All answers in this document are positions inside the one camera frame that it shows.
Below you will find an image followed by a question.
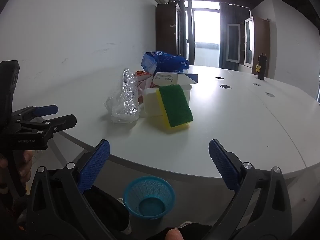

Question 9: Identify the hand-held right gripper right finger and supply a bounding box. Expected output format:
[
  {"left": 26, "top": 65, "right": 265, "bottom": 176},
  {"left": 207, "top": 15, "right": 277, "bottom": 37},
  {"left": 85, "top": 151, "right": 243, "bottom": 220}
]
[{"left": 207, "top": 139, "right": 293, "bottom": 240}]

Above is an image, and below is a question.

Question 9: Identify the wooden cabinet with glass doors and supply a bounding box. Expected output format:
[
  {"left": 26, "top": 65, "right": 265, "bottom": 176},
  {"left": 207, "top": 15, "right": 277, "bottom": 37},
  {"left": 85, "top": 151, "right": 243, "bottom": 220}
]
[{"left": 226, "top": 16, "right": 270, "bottom": 77}]

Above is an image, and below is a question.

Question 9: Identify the red and white carton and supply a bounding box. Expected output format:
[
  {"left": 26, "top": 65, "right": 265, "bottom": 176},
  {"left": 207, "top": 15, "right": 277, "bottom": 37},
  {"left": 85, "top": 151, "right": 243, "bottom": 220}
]
[{"left": 135, "top": 71, "right": 154, "bottom": 105}]

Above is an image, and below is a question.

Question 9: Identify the black case with yellow star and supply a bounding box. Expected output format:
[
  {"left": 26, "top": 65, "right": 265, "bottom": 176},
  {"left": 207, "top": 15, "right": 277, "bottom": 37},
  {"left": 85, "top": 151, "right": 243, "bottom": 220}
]
[{"left": 254, "top": 53, "right": 267, "bottom": 80}]

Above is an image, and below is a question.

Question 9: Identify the dark curtain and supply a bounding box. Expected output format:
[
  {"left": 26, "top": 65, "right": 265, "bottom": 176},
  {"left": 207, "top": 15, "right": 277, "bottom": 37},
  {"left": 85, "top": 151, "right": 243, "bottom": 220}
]
[{"left": 219, "top": 2, "right": 250, "bottom": 70}]

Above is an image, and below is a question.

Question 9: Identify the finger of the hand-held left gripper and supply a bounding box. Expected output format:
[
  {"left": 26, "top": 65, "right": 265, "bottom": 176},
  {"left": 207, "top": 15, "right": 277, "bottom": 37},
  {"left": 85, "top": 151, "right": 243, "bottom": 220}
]
[
  {"left": 15, "top": 114, "right": 77, "bottom": 134},
  {"left": 11, "top": 105, "right": 59, "bottom": 121}
]

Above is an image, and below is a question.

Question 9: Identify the clear plastic bag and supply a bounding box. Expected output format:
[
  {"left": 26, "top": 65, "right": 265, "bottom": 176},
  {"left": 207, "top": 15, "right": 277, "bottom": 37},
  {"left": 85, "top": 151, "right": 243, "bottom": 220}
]
[{"left": 104, "top": 68, "right": 140, "bottom": 124}]

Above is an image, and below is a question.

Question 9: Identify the blue plastic basket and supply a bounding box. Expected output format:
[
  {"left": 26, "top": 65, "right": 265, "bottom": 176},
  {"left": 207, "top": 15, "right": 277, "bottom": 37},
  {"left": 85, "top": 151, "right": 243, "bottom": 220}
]
[{"left": 123, "top": 176, "right": 175, "bottom": 220}]

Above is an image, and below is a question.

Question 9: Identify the blue tissue packet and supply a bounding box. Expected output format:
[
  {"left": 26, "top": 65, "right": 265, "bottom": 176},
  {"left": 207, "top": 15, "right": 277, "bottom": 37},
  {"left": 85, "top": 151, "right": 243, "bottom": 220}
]
[{"left": 141, "top": 51, "right": 190, "bottom": 74}]

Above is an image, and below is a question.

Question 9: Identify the person's left white shoe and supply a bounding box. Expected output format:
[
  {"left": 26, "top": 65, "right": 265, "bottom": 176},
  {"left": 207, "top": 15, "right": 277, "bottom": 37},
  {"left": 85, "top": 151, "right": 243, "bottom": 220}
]
[{"left": 117, "top": 197, "right": 132, "bottom": 235}]

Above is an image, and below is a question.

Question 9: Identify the dark wooden cabinet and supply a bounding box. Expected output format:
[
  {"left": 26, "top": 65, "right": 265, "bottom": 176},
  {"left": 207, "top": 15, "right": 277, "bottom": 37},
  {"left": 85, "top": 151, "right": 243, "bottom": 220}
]
[{"left": 156, "top": 0, "right": 187, "bottom": 57}]

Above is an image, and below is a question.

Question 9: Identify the white plastic container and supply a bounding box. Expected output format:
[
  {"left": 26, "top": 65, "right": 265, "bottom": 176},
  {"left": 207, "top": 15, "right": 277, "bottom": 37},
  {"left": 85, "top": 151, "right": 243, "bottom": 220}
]
[{"left": 143, "top": 84, "right": 193, "bottom": 117}]

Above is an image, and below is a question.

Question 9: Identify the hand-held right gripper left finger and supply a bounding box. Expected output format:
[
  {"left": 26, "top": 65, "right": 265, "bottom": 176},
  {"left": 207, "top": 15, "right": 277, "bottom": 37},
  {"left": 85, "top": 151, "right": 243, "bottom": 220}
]
[{"left": 26, "top": 139, "right": 125, "bottom": 240}]

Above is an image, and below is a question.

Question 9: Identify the person's right hand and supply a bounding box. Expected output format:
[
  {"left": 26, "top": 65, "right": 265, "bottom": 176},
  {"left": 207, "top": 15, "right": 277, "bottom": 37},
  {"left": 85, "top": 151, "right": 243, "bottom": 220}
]
[{"left": 165, "top": 227, "right": 183, "bottom": 240}]

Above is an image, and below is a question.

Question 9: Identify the person's left forearm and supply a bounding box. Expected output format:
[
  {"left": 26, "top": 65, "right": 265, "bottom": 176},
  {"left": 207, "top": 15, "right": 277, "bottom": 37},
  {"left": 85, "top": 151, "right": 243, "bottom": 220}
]
[{"left": 0, "top": 187, "right": 28, "bottom": 230}]

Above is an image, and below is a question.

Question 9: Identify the person's left hand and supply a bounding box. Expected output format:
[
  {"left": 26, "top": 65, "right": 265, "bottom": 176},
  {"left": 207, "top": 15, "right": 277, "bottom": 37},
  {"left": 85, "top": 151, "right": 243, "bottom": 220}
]
[{"left": 0, "top": 151, "right": 33, "bottom": 189}]

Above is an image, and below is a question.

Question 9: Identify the yellow and green sponge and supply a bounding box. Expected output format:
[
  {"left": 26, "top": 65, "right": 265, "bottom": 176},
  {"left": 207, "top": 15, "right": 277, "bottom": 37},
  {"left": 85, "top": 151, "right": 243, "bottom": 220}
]
[{"left": 156, "top": 84, "right": 194, "bottom": 130}]

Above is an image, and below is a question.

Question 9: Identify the bright balcony window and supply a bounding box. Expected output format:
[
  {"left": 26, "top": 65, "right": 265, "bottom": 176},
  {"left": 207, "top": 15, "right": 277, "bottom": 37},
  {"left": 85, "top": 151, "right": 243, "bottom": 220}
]
[{"left": 185, "top": 0, "right": 221, "bottom": 68}]

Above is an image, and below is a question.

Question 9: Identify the white box with blue corner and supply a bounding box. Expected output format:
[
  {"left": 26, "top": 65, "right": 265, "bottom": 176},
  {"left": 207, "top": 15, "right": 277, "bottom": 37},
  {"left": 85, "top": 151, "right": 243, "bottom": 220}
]
[{"left": 152, "top": 72, "right": 199, "bottom": 87}]

